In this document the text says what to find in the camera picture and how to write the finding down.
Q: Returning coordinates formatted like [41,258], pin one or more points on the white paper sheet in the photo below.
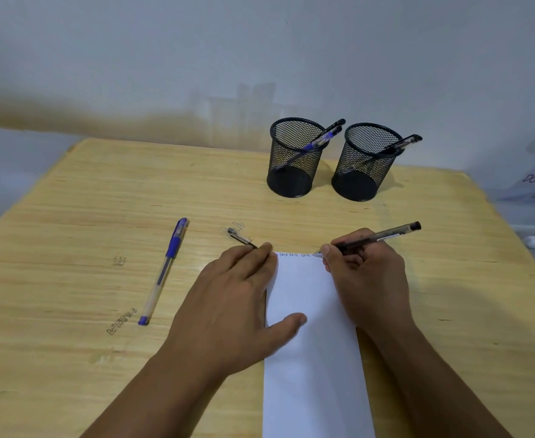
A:
[315,374]

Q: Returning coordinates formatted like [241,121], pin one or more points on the person's left forearm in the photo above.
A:
[167,392]

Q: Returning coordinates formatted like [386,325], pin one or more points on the blue pen with black cap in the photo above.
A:
[329,131]
[317,142]

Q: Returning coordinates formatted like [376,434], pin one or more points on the person's left hand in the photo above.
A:
[221,305]

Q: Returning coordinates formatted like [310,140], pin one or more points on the person's right hand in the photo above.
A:
[374,287]

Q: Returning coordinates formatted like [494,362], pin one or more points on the black ballpoint pen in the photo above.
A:
[393,233]

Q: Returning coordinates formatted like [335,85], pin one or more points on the black pen cap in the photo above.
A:
[241,238]

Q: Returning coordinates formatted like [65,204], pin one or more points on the person's right thumb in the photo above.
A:
[330,259]

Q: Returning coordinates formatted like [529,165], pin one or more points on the black mesh pen holder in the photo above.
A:
[294,168]
[363,173]

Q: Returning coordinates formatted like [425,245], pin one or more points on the blue pen with clear barrel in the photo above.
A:
[163,271]

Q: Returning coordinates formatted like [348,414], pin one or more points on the person's left thumb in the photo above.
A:
[290,324]

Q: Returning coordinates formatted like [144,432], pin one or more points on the black pen with clear barrel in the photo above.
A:
[406,142]
[393,150]

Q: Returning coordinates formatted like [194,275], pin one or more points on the white round plug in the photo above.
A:
[533,242]

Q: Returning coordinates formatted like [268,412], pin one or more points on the person's right forearm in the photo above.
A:
[427,387]

